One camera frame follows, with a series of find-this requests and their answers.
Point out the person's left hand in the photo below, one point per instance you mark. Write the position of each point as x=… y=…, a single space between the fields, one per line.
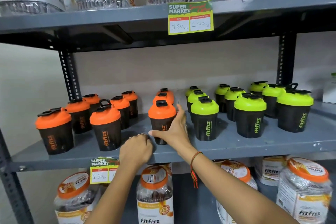
x=135 y=150

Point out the person's right hand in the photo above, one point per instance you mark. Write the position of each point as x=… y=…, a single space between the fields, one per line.
x=181 y=134

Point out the person's right thumb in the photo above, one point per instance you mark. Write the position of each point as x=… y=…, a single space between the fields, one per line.
x=158 y=133

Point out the person's left fingers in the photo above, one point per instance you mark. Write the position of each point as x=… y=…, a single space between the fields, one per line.
x=143 y=139

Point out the orange-lid black shaker bottle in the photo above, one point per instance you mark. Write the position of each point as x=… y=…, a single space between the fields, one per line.
x=161 y=113

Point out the group of orange-lid shakers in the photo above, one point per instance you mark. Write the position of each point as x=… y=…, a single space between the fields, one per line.
x=105 y=118

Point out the green yellow price tag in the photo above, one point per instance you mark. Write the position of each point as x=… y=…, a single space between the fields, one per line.
x=99 y=172
x=190 y=19

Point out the grey metal shelf rack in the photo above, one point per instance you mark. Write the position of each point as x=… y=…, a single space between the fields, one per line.
x=236 y=146

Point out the group of green-lid shakers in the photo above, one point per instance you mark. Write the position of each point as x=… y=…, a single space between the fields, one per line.
x=249 y=103

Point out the row of orange-lid clear jars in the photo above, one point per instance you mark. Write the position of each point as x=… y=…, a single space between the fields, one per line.
x=301 y=192

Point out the white cardboard box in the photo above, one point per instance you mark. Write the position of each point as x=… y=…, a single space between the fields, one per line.
x=330 y=91

